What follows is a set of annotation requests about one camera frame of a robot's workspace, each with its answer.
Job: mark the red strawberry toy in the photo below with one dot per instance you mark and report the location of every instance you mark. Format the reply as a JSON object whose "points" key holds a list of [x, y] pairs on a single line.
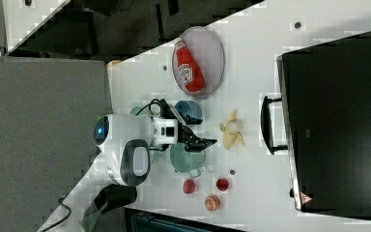
{"points": [[188, 187]]}

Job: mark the green brush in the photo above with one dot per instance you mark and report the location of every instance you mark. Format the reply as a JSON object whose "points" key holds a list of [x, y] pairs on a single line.
{"points": [[89, 221]]}

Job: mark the orange slice toy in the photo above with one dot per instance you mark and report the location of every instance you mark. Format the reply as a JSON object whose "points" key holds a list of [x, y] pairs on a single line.
{"points": [[212, 203]]}

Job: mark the black toaster oven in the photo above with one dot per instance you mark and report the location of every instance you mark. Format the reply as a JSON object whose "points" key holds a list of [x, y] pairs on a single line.
{"points": [[322, 119]]}

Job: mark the green cup with handle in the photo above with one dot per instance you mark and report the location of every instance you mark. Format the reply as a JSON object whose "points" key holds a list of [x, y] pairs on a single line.
{"points": [[187, 162]]}

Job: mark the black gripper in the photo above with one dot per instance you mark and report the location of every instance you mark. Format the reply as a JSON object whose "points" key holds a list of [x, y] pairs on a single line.
{"points": [[186, 136]]}

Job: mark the black large cup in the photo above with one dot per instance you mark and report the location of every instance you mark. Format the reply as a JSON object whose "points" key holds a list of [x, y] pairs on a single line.
{"points": [[115, 197]]}

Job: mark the grey round plate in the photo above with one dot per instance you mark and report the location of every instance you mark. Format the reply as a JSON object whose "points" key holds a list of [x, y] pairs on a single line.
{"points": [[207, 52]]}

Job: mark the red ketchup bottle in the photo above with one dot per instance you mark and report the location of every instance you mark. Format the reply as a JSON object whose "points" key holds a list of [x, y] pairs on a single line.
{"points": [[190, 73]]}

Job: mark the plush peeled banana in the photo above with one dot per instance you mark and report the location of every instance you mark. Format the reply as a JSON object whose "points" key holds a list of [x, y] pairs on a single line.
{"points": [[232, 131]]}

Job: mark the green colander basket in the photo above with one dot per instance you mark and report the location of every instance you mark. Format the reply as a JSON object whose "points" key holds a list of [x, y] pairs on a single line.
{"points": [[156, 152]]}

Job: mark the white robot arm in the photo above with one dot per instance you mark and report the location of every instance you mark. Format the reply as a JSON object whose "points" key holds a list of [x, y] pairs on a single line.
{"points": [[125, 141]]}

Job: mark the blue bowl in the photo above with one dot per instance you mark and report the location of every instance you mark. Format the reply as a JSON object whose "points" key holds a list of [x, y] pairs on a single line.
{"points": [[189, 108]]}

